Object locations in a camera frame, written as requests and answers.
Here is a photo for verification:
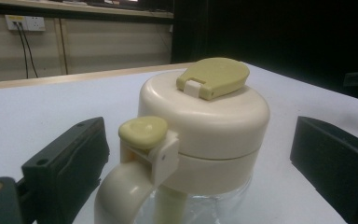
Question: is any black curtain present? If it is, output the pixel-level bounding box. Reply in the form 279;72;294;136
171;0;358;104

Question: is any black power cable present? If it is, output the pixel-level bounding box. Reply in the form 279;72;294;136
13;21;30;79
19;21;40;78

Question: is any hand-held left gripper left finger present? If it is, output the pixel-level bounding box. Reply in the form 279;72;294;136
21;116;111;224

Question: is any wooden table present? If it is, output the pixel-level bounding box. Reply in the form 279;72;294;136
0;62;197;91

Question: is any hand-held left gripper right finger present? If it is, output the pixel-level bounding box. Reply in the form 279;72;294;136
290;116;358;224

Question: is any long wall shelf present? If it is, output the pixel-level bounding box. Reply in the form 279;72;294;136
0;0;174;24

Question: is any glass jug with cream lid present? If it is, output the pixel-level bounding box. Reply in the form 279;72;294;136
93;56;271;224

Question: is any white table mat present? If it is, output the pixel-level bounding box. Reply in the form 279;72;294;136
0;63;358;224

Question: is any white wall socket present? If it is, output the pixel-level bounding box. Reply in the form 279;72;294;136
5;14;47;32

